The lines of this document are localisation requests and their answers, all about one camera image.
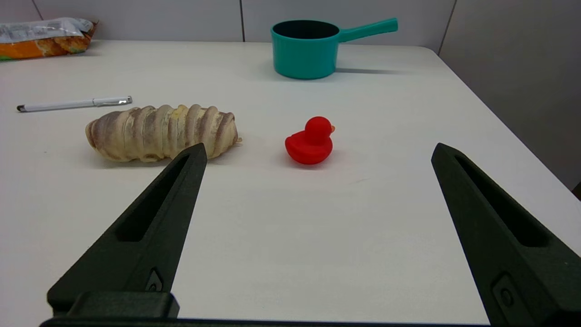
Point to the red rubber duck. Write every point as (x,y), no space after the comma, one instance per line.
(308,147)

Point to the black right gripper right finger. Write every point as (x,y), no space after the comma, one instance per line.
(513,254)

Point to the orange snack packet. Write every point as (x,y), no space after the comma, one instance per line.
(45,45)

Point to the white pen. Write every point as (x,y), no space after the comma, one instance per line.
(59,106)

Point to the teal saucepan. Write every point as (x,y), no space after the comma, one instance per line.
(304,56)

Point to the striped bread loaf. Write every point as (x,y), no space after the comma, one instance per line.
(150,134)

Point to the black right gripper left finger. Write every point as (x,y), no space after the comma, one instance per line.
(150,236)

